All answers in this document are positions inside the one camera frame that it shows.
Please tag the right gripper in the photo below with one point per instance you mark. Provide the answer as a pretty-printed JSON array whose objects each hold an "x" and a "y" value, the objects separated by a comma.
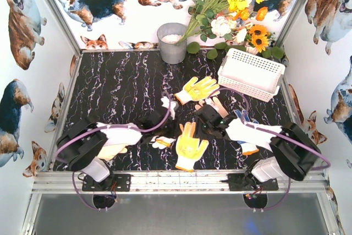
[{"x": 205, "y": 115}]

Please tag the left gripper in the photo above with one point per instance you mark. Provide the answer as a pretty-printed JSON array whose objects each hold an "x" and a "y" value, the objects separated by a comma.
[{"x": 167, "y": 124}]

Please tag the blue dotted glove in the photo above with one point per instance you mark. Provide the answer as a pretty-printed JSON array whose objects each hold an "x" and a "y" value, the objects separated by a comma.
[
  {"x": 161, "y": 142},
  {"x": 247, "y": 148}
]

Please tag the cream rubber glove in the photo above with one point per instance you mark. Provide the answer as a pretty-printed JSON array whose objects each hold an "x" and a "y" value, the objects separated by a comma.
[
  {"x": 215, "y": 103},
  {"x": 109, "y": 152}
]

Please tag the yellow dotted work glove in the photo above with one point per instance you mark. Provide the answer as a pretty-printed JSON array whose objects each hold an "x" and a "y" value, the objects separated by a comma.
[{"x": 196, "y": 90}]

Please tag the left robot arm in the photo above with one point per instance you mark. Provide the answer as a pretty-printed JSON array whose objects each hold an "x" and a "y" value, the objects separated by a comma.
[{"x": 89, "y": 144}]

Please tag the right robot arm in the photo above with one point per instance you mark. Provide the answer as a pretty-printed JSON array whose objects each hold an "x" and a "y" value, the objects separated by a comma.
[{"x": 293, "y": 153}]

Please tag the white plastic storage basket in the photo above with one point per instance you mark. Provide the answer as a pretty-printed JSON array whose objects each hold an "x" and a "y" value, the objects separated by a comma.
[{"x": 250, "y": 75}]

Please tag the grey metal bucket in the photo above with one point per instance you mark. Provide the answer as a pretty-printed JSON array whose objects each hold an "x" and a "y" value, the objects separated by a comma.
[{"x": 171, "y": 43}]

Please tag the artificial flower bouquet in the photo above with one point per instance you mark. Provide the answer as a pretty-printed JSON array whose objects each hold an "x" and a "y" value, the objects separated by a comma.
[{"x": 236, "y": 21}]

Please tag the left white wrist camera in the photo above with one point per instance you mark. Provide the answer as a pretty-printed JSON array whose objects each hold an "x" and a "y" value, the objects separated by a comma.
[{"x": 170, "y": 105}]

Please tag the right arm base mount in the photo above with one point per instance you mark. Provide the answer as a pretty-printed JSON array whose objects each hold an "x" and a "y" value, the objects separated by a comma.
[{"x": 241, "y": 182}]

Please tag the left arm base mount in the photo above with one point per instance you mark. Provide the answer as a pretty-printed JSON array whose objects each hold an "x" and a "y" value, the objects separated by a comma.
[{"x": 117, "y": 182}]

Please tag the aluminium front rail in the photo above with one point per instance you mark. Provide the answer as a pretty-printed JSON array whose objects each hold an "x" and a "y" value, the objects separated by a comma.
[{"x": 178, "y": 182}]

